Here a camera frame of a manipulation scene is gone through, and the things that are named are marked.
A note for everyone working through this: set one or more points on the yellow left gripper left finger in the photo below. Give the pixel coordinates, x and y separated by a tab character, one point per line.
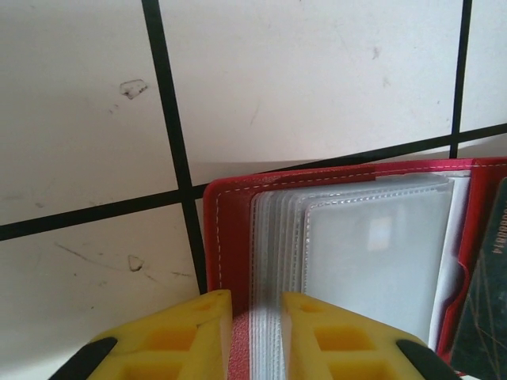
178	344

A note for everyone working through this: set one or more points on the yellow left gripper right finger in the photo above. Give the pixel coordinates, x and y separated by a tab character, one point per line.
336	344

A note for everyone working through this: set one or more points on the red leather card holder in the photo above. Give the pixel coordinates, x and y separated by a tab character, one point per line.
229	190

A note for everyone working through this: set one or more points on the small black box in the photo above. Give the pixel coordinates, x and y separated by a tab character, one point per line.
491	277

